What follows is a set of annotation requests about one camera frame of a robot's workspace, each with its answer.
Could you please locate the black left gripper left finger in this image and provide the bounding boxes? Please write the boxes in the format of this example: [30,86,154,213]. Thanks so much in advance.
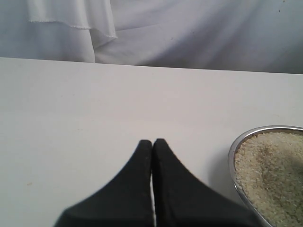
[55,140,154,227]

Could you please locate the white cloth backdrop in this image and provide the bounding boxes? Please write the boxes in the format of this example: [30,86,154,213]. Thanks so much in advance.
[0,0,303,74]

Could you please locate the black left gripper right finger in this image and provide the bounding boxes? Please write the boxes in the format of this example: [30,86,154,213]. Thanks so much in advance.
[151,139,261,227]

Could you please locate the steel basin of rice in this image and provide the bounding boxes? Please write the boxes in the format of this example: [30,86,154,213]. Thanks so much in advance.
[228,125,303,227]

